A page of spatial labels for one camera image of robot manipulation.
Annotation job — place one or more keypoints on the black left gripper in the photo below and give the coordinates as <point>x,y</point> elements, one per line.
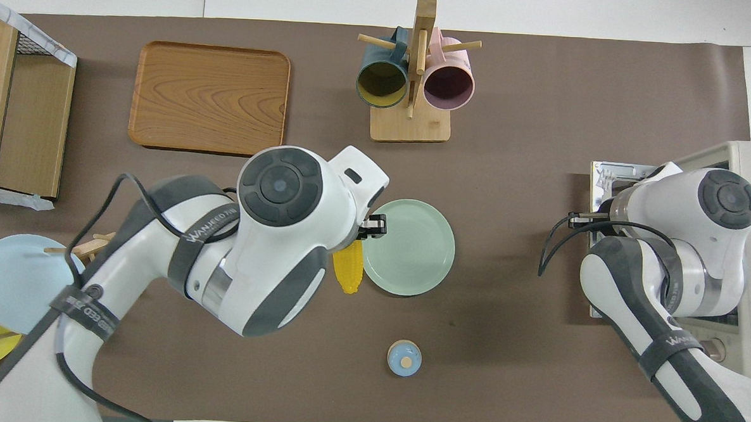
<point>375,227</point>

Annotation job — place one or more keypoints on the pale green plate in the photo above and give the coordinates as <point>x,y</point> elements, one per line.
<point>412,250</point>

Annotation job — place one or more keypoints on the yellow corn cob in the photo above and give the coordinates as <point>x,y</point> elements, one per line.
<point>349,273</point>

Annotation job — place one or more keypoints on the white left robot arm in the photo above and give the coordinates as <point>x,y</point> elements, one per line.
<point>275,187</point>

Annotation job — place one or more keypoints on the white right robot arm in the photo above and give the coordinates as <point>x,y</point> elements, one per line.
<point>724,201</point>

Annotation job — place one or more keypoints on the wooden mug tree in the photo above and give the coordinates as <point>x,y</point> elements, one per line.
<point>411,127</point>

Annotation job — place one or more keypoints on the brown table mat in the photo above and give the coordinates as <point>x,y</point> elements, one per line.
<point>313,329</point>

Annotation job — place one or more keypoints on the dark blue mug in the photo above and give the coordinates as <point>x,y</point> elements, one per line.
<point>381,84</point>

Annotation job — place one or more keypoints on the pink mug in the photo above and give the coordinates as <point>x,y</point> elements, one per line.
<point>447,87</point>

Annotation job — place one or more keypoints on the brown wooden tray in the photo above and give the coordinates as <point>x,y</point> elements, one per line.
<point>209,99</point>

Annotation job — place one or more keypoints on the wooden plate rack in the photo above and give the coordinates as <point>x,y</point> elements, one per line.
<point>92,247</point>

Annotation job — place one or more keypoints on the light blue plate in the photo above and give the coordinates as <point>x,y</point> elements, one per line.
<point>11,284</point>

